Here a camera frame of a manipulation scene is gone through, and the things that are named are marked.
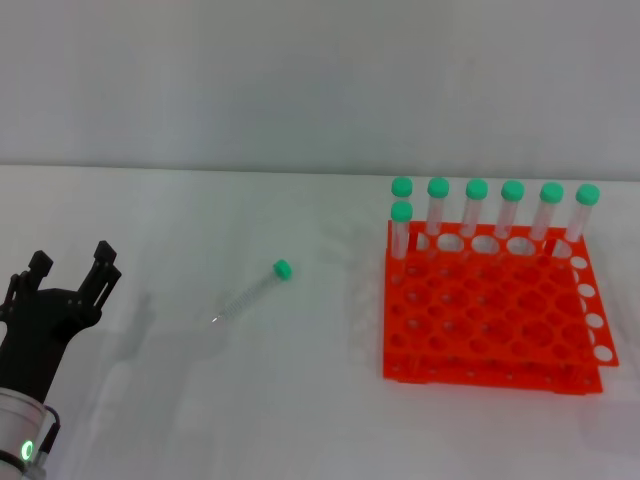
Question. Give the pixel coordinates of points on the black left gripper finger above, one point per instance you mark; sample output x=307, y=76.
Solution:
x=104, y=270
x=41, y=264

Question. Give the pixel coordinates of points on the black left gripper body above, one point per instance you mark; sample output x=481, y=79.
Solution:
x=35, y=330

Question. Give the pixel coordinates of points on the green-capped clear test tube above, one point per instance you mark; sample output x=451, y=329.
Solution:
x=402, y=186
x=511, y=200
x=402, y=220
x=250, y=295
x=585, y=202
x=475, y=200
x=437, y=200
x=549, y=202

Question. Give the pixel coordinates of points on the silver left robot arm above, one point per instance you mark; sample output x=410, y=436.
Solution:
x=17, y=430

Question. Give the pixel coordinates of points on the orange test tube rack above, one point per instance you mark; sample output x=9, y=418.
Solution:
x=490, y=320

